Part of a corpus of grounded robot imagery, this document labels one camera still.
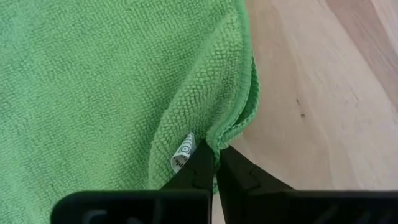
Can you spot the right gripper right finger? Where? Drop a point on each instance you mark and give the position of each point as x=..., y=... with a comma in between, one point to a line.
x=242, y=177

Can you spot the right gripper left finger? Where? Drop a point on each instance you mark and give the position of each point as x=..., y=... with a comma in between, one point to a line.
x=199, y=174

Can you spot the green microfiber towel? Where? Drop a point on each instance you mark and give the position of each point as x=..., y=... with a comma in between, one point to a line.
x=93, y=93

